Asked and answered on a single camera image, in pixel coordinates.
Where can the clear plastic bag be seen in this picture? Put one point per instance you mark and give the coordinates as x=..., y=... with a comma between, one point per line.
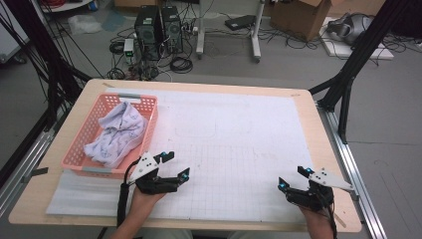
x=84, y=24

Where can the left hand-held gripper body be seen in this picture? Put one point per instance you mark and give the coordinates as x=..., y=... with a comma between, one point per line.
x=156, y=186

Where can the aluminium rail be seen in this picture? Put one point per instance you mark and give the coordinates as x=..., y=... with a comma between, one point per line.
x=371, y=222
x=20, y=172

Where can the white cabinet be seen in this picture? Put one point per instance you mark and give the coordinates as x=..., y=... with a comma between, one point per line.
x=10, y=43

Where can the person's right hand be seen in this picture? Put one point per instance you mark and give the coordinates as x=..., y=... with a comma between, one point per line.
x=315, y=215

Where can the grey and black device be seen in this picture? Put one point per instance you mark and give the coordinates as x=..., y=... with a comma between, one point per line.
x=348, y=28

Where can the white round table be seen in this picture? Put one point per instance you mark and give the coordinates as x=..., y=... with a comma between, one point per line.
x=71, y=6

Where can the pink plastic basket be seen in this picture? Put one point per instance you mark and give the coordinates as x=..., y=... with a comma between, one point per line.
x=78, y=156

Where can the person's left hand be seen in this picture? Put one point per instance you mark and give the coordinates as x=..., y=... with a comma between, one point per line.
x=146, y=200

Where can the white rolling stand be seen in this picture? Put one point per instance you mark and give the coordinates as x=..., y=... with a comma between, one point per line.
x=256, y=36

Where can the black metal frame strut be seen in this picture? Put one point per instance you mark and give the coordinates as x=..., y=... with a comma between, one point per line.
x=40, y=43
x=365, y=43

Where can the grey metal bracket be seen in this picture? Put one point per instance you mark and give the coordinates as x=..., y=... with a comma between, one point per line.
x=36, y=172
x=355, y=195

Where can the white foam board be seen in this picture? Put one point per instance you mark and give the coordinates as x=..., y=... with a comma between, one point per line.
x=338, y=49

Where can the white grid mat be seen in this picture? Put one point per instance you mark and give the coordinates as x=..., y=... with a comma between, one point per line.
x=232, y=132

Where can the flat black box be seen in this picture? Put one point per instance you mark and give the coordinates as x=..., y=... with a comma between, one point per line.
x=239, y=22

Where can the open cardboard box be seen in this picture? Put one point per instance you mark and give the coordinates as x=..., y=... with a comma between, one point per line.
x=298, y=18

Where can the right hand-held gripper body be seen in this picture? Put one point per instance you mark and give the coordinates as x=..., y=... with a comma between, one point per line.
x=312, y=197

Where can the beige tape strip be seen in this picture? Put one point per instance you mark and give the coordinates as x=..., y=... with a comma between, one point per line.
x=340, y=220

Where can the small white device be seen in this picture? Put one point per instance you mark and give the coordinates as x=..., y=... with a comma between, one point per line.
x=128, y=46

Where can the black computer tower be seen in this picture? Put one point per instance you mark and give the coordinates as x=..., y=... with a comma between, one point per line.
x=172, y=28
x=147, y=30

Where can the lilac printed towel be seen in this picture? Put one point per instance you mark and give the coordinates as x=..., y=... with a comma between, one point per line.
x=116, y=132

